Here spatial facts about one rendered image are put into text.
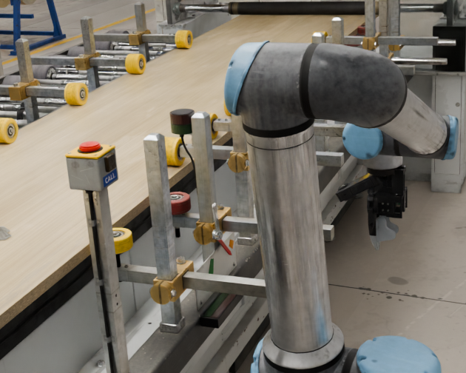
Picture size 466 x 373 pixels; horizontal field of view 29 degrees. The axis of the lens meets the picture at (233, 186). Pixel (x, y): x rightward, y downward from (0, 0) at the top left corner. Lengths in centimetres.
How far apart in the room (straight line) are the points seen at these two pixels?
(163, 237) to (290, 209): 59
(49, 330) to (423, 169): 320
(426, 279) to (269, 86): 259
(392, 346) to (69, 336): 79
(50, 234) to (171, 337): 38
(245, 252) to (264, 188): 102
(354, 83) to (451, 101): 332
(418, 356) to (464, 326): 189
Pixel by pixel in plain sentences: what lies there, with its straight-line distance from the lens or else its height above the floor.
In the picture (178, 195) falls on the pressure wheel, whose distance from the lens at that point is 235.
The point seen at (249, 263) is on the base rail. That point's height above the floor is 68.
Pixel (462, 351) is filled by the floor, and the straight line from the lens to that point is 341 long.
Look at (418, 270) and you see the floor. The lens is 398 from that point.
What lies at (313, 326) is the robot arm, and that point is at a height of 94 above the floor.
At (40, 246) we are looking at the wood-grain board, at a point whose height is 90.
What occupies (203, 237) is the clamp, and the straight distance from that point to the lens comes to 224.
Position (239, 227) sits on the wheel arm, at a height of 85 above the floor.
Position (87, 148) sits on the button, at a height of 123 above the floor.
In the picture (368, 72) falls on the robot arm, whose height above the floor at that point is 141.
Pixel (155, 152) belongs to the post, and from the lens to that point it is 195.
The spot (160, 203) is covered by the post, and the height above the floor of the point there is 102.
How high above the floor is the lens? 173
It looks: 20 degrees down
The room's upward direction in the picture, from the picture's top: 4 degrees counter-clockwise
